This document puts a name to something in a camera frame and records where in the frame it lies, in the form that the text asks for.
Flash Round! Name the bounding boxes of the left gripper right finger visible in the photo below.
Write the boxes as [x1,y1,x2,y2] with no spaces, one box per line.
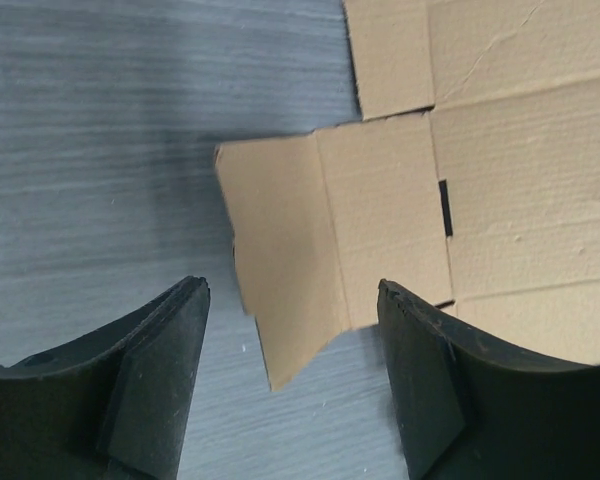
[377,280,600,479]

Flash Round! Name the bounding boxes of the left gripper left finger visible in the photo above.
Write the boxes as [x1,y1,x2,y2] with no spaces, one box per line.
[0,276,210,479]

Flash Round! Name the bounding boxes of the large flat cardboard box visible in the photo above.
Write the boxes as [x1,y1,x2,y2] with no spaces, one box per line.
[215,0,600,390]

